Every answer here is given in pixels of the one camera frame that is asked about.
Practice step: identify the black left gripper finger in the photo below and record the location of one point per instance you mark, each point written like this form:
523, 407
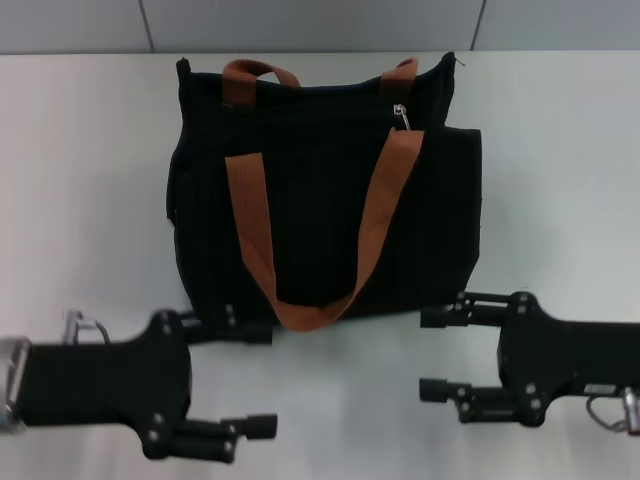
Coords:
220, 330
215, 440

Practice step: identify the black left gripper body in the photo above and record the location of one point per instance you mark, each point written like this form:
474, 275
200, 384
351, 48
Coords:
100, 385

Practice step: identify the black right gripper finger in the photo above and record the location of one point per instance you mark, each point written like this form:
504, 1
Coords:
475, 312
480, 405

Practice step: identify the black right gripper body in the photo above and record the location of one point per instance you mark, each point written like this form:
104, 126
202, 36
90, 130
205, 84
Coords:
565, 360

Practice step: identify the silver zipper pull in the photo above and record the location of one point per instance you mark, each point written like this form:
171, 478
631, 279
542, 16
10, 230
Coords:
402, 117

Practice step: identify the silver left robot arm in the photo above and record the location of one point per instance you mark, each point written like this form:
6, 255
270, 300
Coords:
10, 380

